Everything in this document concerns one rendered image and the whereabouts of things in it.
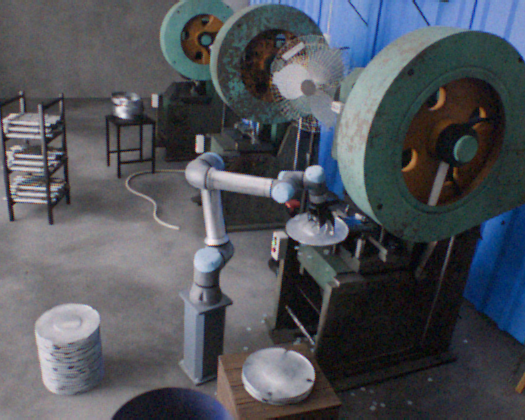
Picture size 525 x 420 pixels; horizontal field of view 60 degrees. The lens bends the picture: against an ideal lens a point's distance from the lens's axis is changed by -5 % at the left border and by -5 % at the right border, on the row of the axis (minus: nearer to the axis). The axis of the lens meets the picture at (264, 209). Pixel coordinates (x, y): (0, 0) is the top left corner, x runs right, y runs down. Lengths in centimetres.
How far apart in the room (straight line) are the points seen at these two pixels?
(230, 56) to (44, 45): 548
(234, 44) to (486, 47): 183
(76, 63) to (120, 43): 79
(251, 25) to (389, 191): 184
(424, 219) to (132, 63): 709
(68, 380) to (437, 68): 202
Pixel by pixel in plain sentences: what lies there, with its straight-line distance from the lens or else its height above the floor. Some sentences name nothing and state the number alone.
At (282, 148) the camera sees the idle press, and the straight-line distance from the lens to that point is 377.
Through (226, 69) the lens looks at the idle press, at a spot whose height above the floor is 129.
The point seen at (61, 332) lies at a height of 31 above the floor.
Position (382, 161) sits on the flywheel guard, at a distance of 169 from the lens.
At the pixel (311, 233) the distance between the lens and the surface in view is 220.
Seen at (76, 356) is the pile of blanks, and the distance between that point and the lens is 232.
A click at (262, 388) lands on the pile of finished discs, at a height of 39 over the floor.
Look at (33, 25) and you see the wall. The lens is 839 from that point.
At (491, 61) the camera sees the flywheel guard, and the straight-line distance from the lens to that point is 190.
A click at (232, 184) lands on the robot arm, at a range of 193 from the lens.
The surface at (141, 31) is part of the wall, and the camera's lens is 846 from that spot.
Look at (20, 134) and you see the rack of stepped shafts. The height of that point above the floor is 71.
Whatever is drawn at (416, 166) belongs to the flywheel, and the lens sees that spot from 189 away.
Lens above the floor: 175
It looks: 24 degrees down
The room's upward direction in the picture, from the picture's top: 6 degrees clockwise
